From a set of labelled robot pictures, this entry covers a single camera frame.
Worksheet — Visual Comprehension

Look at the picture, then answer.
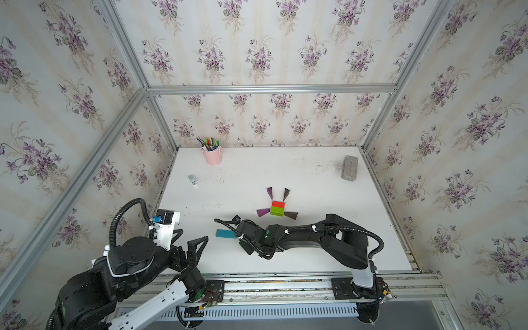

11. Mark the teal rectangular block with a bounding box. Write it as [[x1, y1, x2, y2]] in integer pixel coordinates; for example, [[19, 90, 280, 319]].
[[215, 229, 237, 239]]

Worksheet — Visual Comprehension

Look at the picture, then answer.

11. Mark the aluminium mounting rail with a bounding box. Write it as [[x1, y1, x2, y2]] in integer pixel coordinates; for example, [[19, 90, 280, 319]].
[[104, 269, 448, 308]]

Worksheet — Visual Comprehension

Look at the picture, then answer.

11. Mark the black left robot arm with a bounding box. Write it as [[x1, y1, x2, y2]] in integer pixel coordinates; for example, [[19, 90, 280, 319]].
[[45, 198, 208, 329]]

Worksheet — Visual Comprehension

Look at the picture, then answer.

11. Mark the small grey white object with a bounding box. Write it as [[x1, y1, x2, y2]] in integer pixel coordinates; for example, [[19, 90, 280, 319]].
[[188, 175, 197, 186]]

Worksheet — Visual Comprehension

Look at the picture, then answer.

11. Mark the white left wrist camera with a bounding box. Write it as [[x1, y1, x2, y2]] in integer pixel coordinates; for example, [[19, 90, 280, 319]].
[[149, 209, 181, 251]]

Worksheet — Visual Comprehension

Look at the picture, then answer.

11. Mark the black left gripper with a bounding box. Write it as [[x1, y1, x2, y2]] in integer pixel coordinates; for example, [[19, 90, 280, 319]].
[[118, 226, 209, 302]]

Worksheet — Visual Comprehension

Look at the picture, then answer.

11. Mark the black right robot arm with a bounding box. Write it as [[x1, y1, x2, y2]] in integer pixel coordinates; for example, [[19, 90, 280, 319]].
[[214, 214, 384, 301]]

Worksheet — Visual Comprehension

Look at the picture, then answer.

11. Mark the green rectangular block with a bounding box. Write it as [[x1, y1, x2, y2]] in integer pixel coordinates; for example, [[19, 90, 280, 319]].
[[270, 206, 285, 217]]

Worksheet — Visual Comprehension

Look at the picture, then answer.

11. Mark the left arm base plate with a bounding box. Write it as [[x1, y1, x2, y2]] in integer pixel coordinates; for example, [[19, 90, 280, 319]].
[[187, 280, 226, 307]]

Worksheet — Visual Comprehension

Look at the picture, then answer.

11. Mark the grey rectangular stone block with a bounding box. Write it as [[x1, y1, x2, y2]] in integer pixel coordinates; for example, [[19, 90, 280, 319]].
[[341, 155, 358, 182]]

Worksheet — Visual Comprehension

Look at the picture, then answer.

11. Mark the red rectangular block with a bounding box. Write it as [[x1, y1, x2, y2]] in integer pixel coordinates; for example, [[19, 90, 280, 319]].
[[272, 201, 285, 208]]

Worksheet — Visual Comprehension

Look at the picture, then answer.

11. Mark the brown triangle block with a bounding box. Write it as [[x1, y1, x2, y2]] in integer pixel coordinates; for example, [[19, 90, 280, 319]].
[[283, 211, 298, 220], [283, 188, 290, 201]]

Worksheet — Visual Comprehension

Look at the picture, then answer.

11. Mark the colourful pens bundle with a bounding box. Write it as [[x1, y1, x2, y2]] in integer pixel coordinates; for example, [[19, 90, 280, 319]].
[[196, 137, 220, 151]]

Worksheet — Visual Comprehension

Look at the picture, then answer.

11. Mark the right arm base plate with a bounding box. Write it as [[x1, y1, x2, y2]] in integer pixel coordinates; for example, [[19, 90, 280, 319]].
[[331, 277, 390, 301]]

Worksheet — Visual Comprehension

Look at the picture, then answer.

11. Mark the white slotted cable duct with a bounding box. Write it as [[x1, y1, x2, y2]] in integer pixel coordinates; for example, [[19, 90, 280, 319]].
[[160, 302, 359, 322]]

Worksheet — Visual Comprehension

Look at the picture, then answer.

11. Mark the pink pen cup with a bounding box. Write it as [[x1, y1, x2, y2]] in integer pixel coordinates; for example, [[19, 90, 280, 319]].
[[202, 147, 223, 166]]

